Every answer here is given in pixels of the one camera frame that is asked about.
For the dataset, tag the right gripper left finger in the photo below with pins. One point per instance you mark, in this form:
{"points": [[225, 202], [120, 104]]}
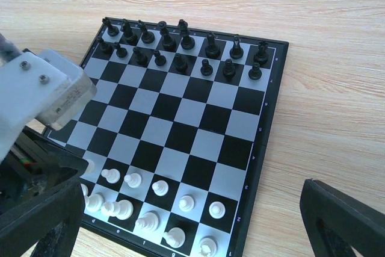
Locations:
{"points": [[49, 221]]}

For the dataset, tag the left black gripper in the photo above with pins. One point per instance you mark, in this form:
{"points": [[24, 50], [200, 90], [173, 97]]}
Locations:
{"points": [[34, 165]]}

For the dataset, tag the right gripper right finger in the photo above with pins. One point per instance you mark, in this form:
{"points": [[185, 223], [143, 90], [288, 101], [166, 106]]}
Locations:
{"points": [[339, 225]]}

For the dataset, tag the black chess piece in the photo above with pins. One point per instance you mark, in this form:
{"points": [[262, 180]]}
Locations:
{"points": [[167, 41], [236, 52], [229, 69], [206, 69], [261, 56], [130, 37], [212, 50], [147, 36], [179, 63], [160, 60], [187, 42], [112, 30], [140, 57], [105, 47], [121, 52]]}

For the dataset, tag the black white chessboard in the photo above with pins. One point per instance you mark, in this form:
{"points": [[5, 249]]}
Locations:
{"points": [[206, 136]]}

